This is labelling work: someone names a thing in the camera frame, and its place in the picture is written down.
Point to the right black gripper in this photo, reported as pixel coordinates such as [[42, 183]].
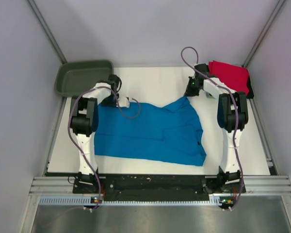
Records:
[[188, 92]]

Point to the right aluminium corner post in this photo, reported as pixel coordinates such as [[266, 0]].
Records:
[[280, 4]]

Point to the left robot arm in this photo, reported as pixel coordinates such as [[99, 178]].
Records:
[[83, 123]]

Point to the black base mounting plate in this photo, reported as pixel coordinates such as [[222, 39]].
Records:
[[143, 187]]

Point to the aluminium corner post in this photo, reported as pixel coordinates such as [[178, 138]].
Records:
[[280, 4], [47, 31]]

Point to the folded red t shirt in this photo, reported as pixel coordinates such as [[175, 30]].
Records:
[[234, 77]]

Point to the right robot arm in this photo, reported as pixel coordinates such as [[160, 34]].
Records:
[[232, 117]]

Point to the dark green plastic bin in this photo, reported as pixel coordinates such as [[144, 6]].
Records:
[[77, 77]]

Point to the grey slotted cable duct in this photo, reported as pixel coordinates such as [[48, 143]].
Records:
[[91, 201]]

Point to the blue t shirt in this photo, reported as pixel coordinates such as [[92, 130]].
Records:
[[172, 133]]

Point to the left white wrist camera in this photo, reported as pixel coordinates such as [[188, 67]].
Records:
[[124, 102]]

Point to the left aluminium corner post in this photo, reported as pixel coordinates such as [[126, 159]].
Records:
[[47, 31]]

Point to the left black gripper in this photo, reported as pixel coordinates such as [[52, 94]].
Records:
[[104, 103]]

